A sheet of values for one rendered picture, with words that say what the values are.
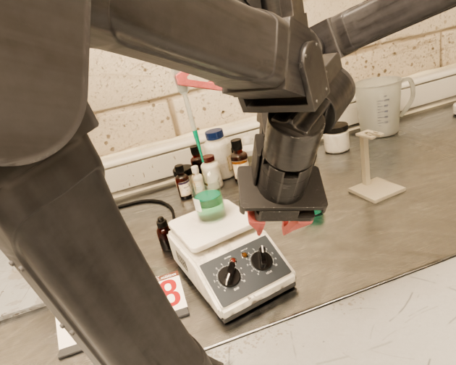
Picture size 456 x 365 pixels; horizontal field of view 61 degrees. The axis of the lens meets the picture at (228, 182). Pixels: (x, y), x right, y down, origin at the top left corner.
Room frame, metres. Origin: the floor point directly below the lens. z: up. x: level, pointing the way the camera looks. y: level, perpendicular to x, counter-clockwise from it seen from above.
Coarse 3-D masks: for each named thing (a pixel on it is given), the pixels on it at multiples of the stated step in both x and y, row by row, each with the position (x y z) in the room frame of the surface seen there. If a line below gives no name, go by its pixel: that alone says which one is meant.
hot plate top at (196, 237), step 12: (228, 204) 0.61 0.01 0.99; (192, 216) 0.60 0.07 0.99; (228, 216) 0.57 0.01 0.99; (240, 216) 0.56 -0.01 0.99; (180, 228) 0.56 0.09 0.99; (192, 228) 0.55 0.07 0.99; (204, 228) 0.55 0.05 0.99; (216, 228) 0.54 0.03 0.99; (228, 228) 0.53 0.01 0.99; (240, 228) 0.52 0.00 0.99; (192, 240) 0.52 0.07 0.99; (204, 240) 0.51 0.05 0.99; (216, 240) 0.50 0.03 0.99; (192, 252) 0.49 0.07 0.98
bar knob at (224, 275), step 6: (234, 264) 0.46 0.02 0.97; (222, 270) 0.47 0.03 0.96; (228, 270) 0.45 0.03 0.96; (234, 270) 0.46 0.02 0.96; (222, 276) 0.46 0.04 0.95; (228, 276) 0.45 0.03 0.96; (234, 276) 0.46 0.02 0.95; (222, 282) 0.45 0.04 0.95; (228, 282) 0.44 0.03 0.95; (234, 282) 0.45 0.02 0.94
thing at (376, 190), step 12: (360, 132) 0.74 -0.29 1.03; (372, 132) 0.73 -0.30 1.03; (360, 144) 0.74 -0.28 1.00; (360, 156) 0.74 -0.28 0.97; (372, 180) 0.75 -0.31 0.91; (384, 180) 0.74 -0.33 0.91; (360, 192) 0.71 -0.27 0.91; (372, 192) 0.70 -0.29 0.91; (384, 192) 0.69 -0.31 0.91; (396, 192) 0.68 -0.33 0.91
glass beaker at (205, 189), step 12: (192, 180) 0.59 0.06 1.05; (204, 180) 0.60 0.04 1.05; (216, 180) 0.56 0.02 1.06; (192, 192) 0.57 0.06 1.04; (204, 192) 0.55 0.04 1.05; (216, 192) 0.56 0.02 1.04; (204, 204) 0.56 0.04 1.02; (216, 204) 0.56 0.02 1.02; (204, 216) 0.56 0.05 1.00; (216, 216) 0.56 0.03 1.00
